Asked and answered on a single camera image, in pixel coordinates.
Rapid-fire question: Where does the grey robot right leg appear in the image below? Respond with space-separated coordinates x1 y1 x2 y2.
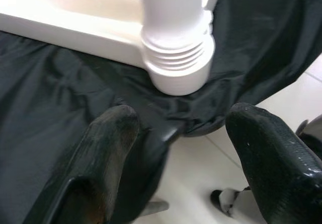
210 186 252 216

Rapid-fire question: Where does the black cloth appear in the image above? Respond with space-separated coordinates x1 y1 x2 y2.
0 0 322 224

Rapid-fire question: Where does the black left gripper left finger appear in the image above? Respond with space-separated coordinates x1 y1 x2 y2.
22 105 140 224

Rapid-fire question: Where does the white plastic table leg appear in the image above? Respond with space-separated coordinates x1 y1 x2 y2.
137 0 216 71

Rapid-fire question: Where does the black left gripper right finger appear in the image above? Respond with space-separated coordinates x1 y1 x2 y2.
225 102 322 224

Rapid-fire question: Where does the white plastic table top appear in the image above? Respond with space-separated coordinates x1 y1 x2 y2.
0 0 219 96

